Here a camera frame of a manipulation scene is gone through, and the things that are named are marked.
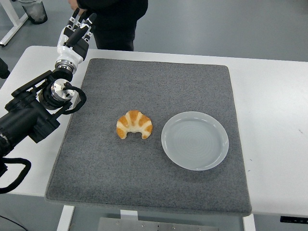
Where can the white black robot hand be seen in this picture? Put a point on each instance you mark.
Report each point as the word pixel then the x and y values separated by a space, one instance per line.
pixel 69 51

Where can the golden croissant bread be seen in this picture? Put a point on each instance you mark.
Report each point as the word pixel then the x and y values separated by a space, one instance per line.
pixel 134 123

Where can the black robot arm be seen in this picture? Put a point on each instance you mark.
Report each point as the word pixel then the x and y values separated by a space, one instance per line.
pixel 31 113

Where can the light grey round plate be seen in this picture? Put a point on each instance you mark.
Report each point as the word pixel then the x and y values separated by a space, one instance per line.
pixel 195 140

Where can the black mesh waste bin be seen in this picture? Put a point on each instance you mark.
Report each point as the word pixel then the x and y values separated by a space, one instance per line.
pixel 34 10

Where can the person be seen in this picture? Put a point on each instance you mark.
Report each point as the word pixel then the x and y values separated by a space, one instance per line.
pixel 115 21

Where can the grey felt table mat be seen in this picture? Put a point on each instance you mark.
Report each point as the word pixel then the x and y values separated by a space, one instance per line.
pixel 154 134

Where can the black table control panel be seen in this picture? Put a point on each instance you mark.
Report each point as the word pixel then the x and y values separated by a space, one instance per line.
pixel 294 219

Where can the white table frame leg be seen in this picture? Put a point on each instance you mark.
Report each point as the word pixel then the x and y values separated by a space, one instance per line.
pixel 12 22

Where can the white table crossbar bracket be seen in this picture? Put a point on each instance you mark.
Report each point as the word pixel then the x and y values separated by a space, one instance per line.
pixel 128 214

